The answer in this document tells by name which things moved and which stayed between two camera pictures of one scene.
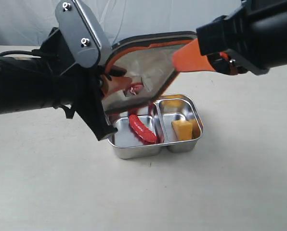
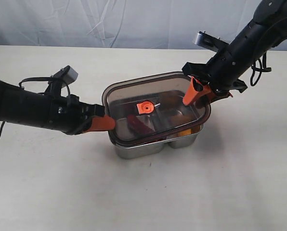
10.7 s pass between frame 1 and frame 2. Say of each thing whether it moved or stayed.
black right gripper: moved
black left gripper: moved
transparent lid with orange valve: moved
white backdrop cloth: stayed
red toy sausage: stayed
